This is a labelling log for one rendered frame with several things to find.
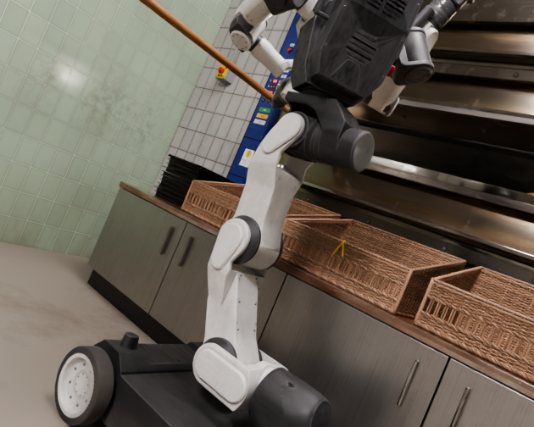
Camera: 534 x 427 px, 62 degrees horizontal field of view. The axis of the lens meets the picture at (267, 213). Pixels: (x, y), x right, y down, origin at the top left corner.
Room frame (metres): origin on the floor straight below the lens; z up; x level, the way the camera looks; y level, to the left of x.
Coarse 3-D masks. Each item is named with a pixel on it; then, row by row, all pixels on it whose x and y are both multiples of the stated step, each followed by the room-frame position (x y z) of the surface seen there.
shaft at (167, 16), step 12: (144, 0) 1.36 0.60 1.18; (156, 12) 1.41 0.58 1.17; (168, 12) 1.43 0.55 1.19; (180, 24) 1.47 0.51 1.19; (192, 36) 1.53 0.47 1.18; (204, 48) 1.58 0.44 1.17; (228, 60) 1.67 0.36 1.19; (240, 72) 1.73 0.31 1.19; (252, 84) 1.80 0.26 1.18; (264, 96) 1.88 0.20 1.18; (288, 108) 2.00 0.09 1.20
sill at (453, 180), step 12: (372, 156) 2.14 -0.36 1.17; (396, 168) 2.05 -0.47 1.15; (408, 168) 2.01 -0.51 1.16; (420, 168) 1.98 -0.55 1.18; (444, 180) 1.90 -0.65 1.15; (456, 180) 1.87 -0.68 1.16; (468, 180) 1.84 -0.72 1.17; (492, 192) 1.77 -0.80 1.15; (504, 192) 1.75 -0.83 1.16; (516, 192) 1.72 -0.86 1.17
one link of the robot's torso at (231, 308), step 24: (216, 240) 1.28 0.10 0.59; (240, 240) 1.22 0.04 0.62; (216, 264) 1.25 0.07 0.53; (216, 288) 1.27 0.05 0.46; (240, 288) 1.26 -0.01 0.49; (216, 312) 1.27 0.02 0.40; (240, 312) 1.25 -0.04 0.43; (216, 336) 1.25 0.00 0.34; (240, 336) 1.23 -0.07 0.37; (240, 360) 1.20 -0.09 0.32
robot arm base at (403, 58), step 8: (424, 32) 1.36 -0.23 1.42; (400, 56) 1.31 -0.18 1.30; (392, 64) 1.36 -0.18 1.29; (400, 64) 1.31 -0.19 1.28; (408, 64) 1.30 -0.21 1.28; (416, 64) 1.30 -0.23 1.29; (424, 64) 1.30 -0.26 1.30; (432, 64) 1.31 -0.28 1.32; (400, 72) 1.34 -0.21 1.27; (408, 72) 1.33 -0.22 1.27; (416, 72) 1.32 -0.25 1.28; (424, 72) 1.33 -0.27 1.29; (432, 72) 1.34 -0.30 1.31; (400, 80) 1.37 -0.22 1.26; (408, 80) 1.36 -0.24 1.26; (416, 80) 1.36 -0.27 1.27; (424, 80) 1.36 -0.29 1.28
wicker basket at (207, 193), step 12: (192, 180) 2.09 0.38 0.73; (204, 180) 2.15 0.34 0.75; (192, 192) 2.07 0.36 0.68; (204, 192) 2.03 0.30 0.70; (216, 192) 1.99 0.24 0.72; (228, 192) 2.29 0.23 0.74; (240, 192) 2.35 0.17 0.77; (192, 204) 2.06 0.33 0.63; (204, 204) 2.02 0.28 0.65; (216, 204) 1.97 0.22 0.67; (228, 204) 1.93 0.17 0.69; (300, 204) 2.27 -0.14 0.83; (312, 204) 2.23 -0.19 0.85; (204, 216) 1.99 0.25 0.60; (216, 216) 1.95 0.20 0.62; (228, 216) 1.91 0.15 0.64; (288, 216) 1.81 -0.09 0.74; (300, 216) 1.87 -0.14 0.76; (312, 216) 1.94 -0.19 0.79; (324, 216) 2.01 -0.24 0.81; (336, 216) 2.09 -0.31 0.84
